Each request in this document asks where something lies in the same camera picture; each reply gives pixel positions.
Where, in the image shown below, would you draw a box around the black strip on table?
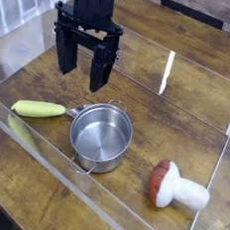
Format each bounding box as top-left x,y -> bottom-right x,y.
160,0 -> 223,30

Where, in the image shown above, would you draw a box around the green plush corn cob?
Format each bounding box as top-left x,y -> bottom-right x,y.
11,100 -> 65,118

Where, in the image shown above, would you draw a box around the clear acrylic barrier wall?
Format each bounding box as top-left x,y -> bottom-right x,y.
0,102 -> 156,230

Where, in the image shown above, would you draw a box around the plush red white mushroom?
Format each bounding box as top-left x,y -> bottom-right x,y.
148,159 -> 210,211

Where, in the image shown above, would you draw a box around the silver metal pot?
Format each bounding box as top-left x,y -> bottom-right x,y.
66,99 -> 133,175

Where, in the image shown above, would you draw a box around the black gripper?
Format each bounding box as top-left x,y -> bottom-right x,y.
55,0 -> 123,92

